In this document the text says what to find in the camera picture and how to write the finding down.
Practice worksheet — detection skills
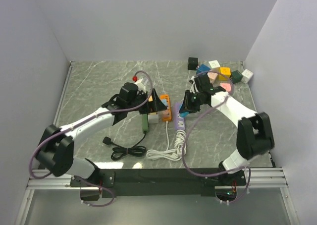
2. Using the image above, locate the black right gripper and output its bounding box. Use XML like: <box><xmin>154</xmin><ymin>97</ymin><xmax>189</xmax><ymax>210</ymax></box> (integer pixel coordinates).
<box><xmin>179</xmin><ymin>90</ymin><xmax>206</xmax><ymax>115</ymax></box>

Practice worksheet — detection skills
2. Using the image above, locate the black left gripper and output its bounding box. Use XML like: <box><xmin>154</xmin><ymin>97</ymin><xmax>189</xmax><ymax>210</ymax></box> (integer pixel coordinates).
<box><xmin>127</xmin><ymin>88</ymin><xmax>167</xmax><ymax>114</ymax></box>

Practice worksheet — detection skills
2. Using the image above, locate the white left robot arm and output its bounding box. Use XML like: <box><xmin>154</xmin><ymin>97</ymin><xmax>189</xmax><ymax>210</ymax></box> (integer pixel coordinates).
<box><xmin>34</xmin><ymin>83</ymin><xmax>167</xmax><ymax>186</ymax></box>

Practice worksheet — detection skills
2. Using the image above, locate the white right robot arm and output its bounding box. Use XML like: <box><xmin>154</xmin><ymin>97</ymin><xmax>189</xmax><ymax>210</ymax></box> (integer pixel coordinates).
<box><xmin>179</xmin><ymin>73</ymin><xmax>275</xmax><ymax>185</ymax></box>

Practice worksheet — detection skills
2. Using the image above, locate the white plug on strip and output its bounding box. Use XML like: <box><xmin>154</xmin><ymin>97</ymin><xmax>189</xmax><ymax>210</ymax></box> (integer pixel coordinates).
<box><xmin>148</xmin><ymin>113</ymin><xmax>159</xmax><ymax>124</ymax></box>

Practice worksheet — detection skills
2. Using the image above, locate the beige pink plug cube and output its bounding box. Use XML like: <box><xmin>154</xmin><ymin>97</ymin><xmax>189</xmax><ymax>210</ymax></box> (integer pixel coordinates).
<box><xmin>207</xmin><ymin>72</ymin><xmax>218</xmax><ymax>84</ymax></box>

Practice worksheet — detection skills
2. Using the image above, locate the dark blue plug cube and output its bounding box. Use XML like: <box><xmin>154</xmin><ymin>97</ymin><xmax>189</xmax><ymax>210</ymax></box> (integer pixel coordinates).
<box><xmin>196</xmin><ymin>64</ymin><xmax>211</xmax><ymax>74</ymax></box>

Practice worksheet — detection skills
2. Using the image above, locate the black plug cube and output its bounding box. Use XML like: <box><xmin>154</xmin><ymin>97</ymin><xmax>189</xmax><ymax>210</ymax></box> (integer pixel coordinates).
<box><xmin>187</xmin><ymin>57</ymin><xmax>199</xmax><ymax>71</ymax></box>

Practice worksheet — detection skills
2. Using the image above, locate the white plug cube back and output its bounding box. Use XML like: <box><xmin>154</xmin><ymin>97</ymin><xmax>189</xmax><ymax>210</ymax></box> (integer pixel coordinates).
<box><xmin>209</xmin><ymin>60</ymin><xmax>220</xmax><ymax>69</ymax></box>

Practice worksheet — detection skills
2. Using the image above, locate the white plug cube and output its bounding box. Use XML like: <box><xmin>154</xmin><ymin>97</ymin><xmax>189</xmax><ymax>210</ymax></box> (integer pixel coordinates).
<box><xmin>241</xmin><ymin>69</ymin><xmax>254</xmax><ymax>84</ymax></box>
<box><xmin>209</xmin><ymin>60</ymin><xmax>220</xmax><ymax>69</ymax></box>

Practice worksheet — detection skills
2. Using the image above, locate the yellow plug cube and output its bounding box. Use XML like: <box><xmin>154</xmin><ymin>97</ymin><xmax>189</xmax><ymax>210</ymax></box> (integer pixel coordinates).
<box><xmin>219</xmin><ymin>67</ymin><xmax>231</xmax><ymax>81</ymax></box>

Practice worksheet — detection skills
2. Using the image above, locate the dark green plug cube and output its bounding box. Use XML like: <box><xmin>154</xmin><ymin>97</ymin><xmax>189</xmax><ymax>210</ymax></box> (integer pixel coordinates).
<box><xmin>229</xmin><ymin>70</ymin><xmax>243</xmax><ymax>84</ymax></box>

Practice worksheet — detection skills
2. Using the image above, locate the white plug cube right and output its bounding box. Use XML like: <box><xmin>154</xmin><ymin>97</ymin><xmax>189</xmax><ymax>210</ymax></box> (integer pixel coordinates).
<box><xmin>241</xmin><ymin>69</ymin><xmax>254</xmax><ymax>84</ymax></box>

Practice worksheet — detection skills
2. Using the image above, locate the orange power strip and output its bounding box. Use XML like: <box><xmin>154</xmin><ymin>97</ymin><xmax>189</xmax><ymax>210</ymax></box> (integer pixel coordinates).
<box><xmin>160</xmin><ymin>94</ymin><xmax>172</xmax><ymax>122</ymax></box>

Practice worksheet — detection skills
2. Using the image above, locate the green power strip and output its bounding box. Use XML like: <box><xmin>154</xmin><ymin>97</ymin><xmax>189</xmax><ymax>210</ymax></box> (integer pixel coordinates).
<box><xmin>142</xmin><ymin>114</ymin><xmax>149</xmax><ymax>134</ymax></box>

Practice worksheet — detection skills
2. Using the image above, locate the purple power strip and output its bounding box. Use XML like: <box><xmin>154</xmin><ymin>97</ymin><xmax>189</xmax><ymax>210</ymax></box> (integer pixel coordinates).
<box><xmin>174</xmin><ymin>102</ymin><xmax>185</xmax><ymax>131</ymax></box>

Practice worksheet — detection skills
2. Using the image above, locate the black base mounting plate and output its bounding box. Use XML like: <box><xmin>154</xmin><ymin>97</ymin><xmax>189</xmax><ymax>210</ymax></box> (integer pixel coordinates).
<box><xmin>69</xmin><ymin>168</ymin><xmax>247</xmax><ymax>198</ymax></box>

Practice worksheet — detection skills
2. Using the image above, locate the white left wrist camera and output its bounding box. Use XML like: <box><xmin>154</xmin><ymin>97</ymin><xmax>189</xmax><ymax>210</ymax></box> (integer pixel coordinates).
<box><xmin>134</xmin><ymin>77</ymin><xmax>148</xmax><ymax>93</ymax></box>

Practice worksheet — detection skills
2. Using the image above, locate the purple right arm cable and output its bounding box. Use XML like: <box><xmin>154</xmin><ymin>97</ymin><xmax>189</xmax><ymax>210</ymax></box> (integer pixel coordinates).
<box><xmin>182</xmin><ymin>70</ymin><xmax>251</xmax><ymax>204</ymax></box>

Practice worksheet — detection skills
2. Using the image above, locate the black power cable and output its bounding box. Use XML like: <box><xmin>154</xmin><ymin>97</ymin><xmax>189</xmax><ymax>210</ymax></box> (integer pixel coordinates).
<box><xmin>102</xmin><ymin>132</ymin><xmax>147</xmax><ymax>161</ymax></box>

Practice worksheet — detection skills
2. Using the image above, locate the white coiled cable purple strip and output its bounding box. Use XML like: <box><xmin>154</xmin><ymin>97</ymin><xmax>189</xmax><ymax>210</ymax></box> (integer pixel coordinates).
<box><xmin>174</xmin><ymin>130</ymin><xmax>186</xmax><ymax>156</ymax></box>

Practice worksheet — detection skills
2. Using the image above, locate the aluminium rail frame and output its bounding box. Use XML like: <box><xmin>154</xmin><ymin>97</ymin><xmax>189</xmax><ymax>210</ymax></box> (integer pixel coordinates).
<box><xmin>15</xmin><ymin>61</ymin><xmax>299</xmax><ymax>225</ymax></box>

